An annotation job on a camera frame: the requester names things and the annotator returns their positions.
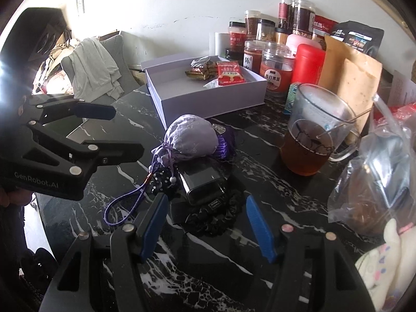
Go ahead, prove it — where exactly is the brown kraft pouch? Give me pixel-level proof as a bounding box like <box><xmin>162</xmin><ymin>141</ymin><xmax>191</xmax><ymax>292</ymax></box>
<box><xmin>317</xmin><ymin>35</ymin><xmax>383</xmax><ymax>131</ymax></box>

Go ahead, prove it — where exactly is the purple embroidered pouch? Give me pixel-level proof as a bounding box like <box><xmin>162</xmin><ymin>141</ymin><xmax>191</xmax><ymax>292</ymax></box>
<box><xmin>152</xmin><ymin>114</ymin><xmax>218</xmax><ymax>170</ymax></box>

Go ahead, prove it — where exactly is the black coffee pouch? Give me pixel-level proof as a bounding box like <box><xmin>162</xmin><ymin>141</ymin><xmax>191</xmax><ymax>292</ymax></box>
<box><xmin>331</xmin><ymin>21</ymin><xmax>384</xmax><ymax>60</ymax></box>

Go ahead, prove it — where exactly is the black lid green jar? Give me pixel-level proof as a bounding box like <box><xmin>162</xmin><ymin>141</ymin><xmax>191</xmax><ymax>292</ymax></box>
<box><xmin>225</xmin><ymin>48</ymin><xmax>245</xmax><ymax>65</ymax></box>

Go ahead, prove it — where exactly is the clear plastic bag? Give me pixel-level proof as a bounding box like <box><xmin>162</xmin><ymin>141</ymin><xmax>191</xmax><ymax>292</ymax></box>
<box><xmin>328</xmin><ymin>94</ymin><xmax>416</xmax><ymax>238</ymax></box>

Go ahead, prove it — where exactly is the red snack packet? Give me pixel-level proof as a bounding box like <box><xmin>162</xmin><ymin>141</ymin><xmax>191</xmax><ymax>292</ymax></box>
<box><xmin>216</xmin><ymin>62</ymin><xmax>246</xmax><ymax>86</ymax></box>

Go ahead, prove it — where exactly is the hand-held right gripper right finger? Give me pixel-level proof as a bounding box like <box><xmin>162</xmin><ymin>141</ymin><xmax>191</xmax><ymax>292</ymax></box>
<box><xmin>245</xmin><ymin>195</ymin><xmax>378</xmax><ymax>312</ymax></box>

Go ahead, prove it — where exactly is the cereal snack packet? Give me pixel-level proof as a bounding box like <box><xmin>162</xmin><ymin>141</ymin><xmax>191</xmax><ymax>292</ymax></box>
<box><xmin>185</xmin><ymin>61</ymin><xmax>218</xmax><ymax>80</ymax></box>

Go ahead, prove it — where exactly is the paper towel roll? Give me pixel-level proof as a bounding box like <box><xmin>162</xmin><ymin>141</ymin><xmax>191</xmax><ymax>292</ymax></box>
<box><xmin>213</xmin><ymin>32</ymin><xmax>232</xmax><ymax>56</ymax></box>

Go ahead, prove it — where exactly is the brown contents clear jar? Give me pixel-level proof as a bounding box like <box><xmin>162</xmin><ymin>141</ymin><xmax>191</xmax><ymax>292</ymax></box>
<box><xmin>244</xmin><ymin>10</ymin><xmax>262</xmax><ymax>41</ymax></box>

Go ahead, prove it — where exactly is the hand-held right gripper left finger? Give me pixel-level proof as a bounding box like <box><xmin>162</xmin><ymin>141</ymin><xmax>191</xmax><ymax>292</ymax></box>
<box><xmin>39</xmin><ymin>192</ymin><xmax>170</xmax><ymax>312</ymax></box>

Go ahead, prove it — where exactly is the clear jar orange label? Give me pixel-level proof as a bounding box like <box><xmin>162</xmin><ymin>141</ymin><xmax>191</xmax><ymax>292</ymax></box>
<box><xmin>260</xmin><ymin>42</ymin><xmax>296</xmax><ymax>98</ymax></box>

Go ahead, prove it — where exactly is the polka dot scrunchie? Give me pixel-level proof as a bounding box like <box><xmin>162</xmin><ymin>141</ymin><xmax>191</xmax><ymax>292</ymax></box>
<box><xmin>148</xmin><ymin>169</ymin><xmax>178</xmax><ymax>199</ymax></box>

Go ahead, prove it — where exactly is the green white medicine box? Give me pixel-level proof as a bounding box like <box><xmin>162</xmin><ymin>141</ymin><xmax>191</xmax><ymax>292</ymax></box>
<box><xmin>283</xmin><ymin>82</ymin><xmax>301</xmax><ymax>115</ymax></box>

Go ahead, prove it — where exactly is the metal stirrer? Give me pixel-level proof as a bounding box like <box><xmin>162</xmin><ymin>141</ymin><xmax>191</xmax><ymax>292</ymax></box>
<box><xmin>317</xmin><ymin>109</ymin><xmax>373</xmax><ymax>137</ymax></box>

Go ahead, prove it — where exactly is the stack of white papers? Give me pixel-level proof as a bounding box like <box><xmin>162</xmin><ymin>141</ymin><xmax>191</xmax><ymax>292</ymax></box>
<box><xmin>387</xmin><ymin>70</ymin><xmax>416</xmax><ymax>108</ymax></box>

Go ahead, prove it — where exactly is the orange peel jar white label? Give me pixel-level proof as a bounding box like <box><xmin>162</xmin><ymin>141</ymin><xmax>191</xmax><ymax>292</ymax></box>
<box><xmin>243</xmin><ymin>40</ymin><xmax>267</xmax><ymax>75</ymax></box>

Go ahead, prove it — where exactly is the purple tassel charm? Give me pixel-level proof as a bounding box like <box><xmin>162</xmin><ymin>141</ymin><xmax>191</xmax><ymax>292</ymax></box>
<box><xmin>213</xmin><ymin>125</ymin><xmax>236</xmax><ymax>160</ymax></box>

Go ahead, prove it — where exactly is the red canister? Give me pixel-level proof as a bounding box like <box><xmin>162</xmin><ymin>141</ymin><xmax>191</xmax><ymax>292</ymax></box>
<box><xmin>290</xmin><ymin>44</ymin><xmax>326</xmax><ymax>87</ymax></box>

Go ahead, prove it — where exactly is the red pouch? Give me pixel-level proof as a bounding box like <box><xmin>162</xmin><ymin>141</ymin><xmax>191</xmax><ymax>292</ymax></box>
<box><xmin>312</xmin><ymin>16</ymin><xmax>339</xmax><ymax>41</ymax></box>

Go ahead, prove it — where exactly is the red snack bag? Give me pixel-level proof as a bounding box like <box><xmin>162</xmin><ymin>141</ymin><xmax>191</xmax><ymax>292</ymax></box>
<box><xmin>374</xmin><ymin>102</ymin><xmax>416</xmax><ymax>127</ymax></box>

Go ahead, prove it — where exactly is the red label seasoning jar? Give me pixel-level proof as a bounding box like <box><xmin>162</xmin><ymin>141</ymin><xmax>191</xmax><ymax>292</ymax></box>
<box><xmin>228</xmin><ymin>21</ymin><xmax>247</xmax><ymax>50</ymax></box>

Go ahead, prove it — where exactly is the pink lid jar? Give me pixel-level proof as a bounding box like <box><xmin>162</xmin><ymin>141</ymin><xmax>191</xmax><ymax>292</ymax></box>
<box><xmin>286</xmin><ymin>32</ymin><xmax>326</xmax><ymax>56</ymax></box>

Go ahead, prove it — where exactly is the black power adapter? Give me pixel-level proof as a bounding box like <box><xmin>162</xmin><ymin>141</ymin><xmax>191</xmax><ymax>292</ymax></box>
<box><xmin>175</xmin><ymin>164</ymin><xmax>228</xmax><ymax>206</ymax></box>

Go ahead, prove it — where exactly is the black scrunchie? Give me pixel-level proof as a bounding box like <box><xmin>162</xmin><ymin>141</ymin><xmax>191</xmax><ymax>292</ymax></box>
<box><xmin>171</xmin><ymin>188</ymin><xmax>244</xmax><ymax>236</ymax></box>

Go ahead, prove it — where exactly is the tall jar dark red label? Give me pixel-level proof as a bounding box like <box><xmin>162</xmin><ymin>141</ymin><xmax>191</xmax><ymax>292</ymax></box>
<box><xmin>277</xmin><ymin>0</ymin><xmax>297</xmax><ymax>30</ymax></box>

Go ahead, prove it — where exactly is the grey cloth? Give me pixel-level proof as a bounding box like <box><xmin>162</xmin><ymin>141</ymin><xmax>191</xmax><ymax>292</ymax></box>
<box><xmin>69</xmin><ymin>37</ymin><xmax>122</xmax><ymax>100</ymax></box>

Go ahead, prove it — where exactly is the grey chair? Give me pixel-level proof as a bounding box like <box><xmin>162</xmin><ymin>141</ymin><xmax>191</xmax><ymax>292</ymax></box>
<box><xmin>60</xmin><ymin>31</ymin><xmax>144</xmax><ymax>105</ymax></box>

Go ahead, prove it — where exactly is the purple lanyard cord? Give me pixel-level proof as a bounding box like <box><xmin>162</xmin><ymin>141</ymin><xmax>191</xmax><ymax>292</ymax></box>
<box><xmin>105</xmin><ymin>172</ymin><xmax>157</xmax><ymax>226</ymax></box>

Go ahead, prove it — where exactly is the white cardboard box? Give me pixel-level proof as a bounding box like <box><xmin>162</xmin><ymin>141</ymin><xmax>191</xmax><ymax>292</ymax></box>
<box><xmin>140</xmin><ymin>53</ymin><xmax>268</xmax><ymax>130</ymax></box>

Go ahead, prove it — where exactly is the person's left hand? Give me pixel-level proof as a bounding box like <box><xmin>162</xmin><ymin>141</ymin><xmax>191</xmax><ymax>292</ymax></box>
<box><xmin>0</xmin><ymin>189</ymin><xmax>33</xmax><ymax>208</ymax></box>

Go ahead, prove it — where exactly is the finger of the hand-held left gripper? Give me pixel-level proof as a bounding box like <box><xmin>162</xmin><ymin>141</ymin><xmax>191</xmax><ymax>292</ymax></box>
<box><xmin>19</xmin><ymin>94</ymin><xmax>117</xmax><ymax>126</ymax></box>
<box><xmin>19</xmin><ymin>120</ymin><xmax>145</xmax><ymax>183</ymax></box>

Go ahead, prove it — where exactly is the glass mug of tea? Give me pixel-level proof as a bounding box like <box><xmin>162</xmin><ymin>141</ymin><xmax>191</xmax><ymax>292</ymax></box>
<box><xmin>281</xmin><ymin>83</ymin><xmax>361</xmax><ymax>176</ymax></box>

